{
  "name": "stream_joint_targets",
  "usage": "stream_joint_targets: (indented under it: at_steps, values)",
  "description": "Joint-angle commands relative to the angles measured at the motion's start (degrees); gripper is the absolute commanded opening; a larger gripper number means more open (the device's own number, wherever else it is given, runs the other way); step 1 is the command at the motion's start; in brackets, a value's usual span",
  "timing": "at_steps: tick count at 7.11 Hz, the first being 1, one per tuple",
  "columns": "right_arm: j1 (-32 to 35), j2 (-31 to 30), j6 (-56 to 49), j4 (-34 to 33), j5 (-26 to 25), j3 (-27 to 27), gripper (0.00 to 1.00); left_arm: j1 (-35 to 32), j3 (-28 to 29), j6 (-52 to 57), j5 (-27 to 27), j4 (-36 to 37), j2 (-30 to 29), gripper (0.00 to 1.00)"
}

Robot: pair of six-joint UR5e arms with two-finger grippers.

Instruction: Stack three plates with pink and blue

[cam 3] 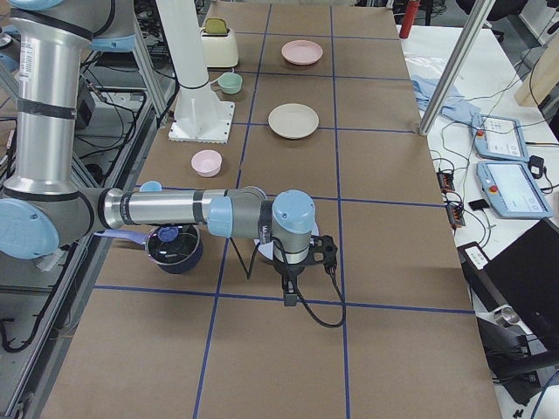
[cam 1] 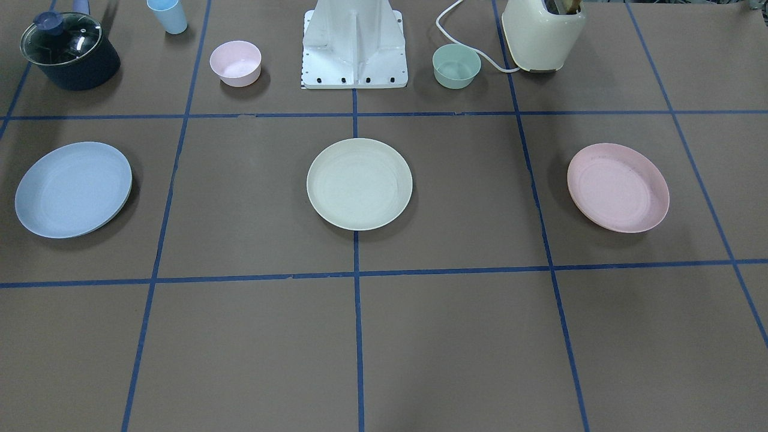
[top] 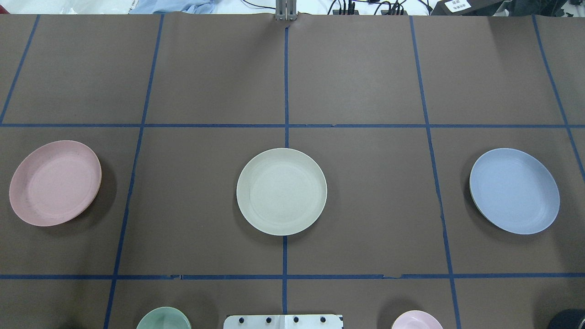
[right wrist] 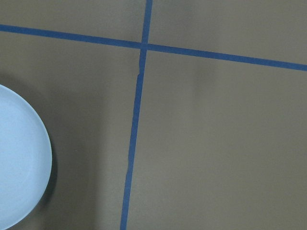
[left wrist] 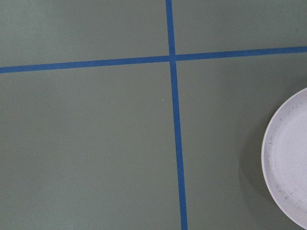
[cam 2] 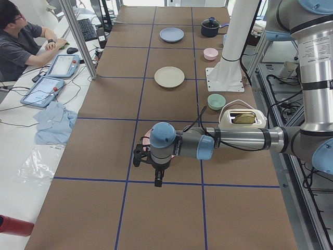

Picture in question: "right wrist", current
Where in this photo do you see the light blue plate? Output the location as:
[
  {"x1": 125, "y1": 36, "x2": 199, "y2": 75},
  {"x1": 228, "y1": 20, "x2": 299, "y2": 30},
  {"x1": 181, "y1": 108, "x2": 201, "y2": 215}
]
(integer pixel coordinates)
[{"x1": 0, "y1": 85, "x2": 52, "y2": 230}]

